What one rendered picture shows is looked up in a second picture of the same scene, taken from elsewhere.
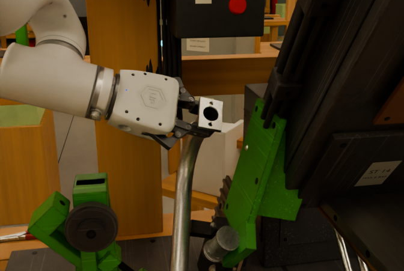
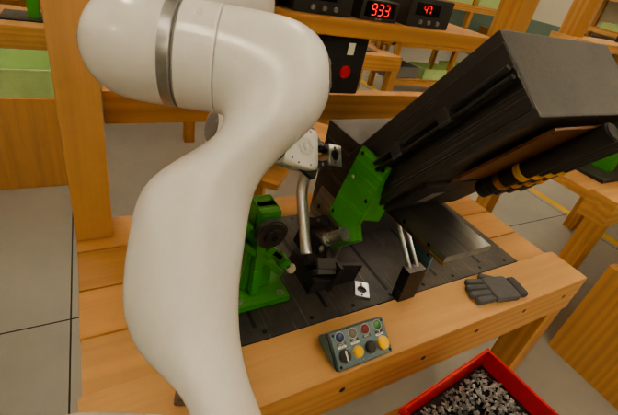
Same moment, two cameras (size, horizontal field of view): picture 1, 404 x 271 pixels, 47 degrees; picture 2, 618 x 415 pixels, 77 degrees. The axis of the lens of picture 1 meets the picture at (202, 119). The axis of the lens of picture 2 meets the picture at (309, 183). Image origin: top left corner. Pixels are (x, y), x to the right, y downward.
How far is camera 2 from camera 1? 0.42 m
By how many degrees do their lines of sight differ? 24
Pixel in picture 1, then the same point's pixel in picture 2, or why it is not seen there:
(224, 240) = (343, 236)
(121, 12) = not seen: hidden behind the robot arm
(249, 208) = (359, 216)
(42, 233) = not seen: hidden behind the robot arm
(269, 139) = (378, 178)
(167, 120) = (314, 162)
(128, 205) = not seen: hidden behind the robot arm
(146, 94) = (302, 144)
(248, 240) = (359, 236)
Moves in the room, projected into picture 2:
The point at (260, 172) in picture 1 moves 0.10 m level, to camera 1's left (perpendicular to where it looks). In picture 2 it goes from (369, 196) to (331, 197)
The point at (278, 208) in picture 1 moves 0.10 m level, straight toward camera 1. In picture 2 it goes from (372, 215) to (383, 241)
